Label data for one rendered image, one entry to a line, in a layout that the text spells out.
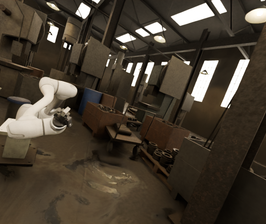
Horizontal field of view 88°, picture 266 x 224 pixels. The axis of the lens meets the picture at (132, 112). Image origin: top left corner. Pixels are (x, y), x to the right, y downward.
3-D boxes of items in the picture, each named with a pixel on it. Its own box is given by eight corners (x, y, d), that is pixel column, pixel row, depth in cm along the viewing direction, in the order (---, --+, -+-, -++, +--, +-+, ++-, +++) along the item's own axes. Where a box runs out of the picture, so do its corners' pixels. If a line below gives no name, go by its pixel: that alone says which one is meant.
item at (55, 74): (56, 97, 593) (63, 72, 581) (69, 104, 530) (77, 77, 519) (43, 94, 549) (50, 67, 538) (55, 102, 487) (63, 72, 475)
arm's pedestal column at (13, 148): (37, 148, 190) (43, 128, 186) (32, 166, 155) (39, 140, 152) (-1, 145, 170) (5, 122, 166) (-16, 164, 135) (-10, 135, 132)
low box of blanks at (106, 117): (121, 140, 339) (129, 115, 332) (94, 138, 290) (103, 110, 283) (104, 126, 407) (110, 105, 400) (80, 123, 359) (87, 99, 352)
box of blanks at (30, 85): (15, 107, 308) (23, 74, 300) (10, 98, 361) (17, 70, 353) (62, 113, 387) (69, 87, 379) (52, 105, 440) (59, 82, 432)
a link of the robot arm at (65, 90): (34, 112, 171) (54, 114, 187) (34, 124, 165) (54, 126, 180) (57, 75, 127) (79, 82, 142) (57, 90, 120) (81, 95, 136)
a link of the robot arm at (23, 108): (14, 118, 158) (18, 101, 154) (33, 120, 170) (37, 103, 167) (15, 125, 146) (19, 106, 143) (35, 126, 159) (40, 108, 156)
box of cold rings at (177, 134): (180, 155, 384) (191, 131, 376) (162, 155, 333) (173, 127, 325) (155, 139, 464) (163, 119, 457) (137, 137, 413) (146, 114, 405)
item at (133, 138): (140, 161, 261) (157, 114, 251) (108, 157, 233) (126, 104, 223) (121, 137, 368) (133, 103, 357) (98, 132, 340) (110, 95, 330)
